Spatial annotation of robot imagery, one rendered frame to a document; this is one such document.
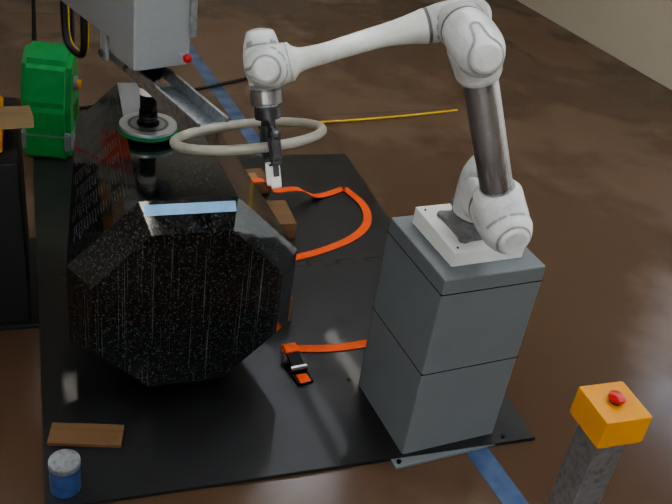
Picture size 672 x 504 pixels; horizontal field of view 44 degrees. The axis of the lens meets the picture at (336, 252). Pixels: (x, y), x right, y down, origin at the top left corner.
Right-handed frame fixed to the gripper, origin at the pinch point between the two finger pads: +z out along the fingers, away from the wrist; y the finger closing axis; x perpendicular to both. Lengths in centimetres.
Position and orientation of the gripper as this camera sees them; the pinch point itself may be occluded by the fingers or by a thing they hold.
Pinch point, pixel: (273, 175)
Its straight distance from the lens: 246.2
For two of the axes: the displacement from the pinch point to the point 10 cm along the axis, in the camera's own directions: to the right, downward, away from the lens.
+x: -9.2, 1.8, -3.5
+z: 0.7, 9.5, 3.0
